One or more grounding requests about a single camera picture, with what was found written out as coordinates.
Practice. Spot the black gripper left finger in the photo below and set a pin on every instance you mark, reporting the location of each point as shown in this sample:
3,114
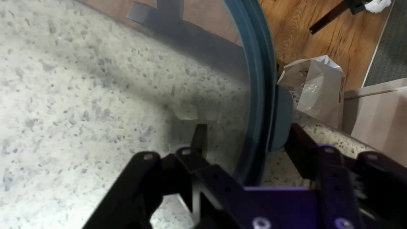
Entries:
210,194

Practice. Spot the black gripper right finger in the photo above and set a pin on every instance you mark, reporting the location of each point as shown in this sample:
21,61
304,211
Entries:
364,192

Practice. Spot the blue rimmed glass lid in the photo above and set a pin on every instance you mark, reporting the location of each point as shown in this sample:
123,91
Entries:
232,35

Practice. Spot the white paper bag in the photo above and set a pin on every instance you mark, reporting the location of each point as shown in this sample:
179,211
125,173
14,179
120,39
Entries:
317,86

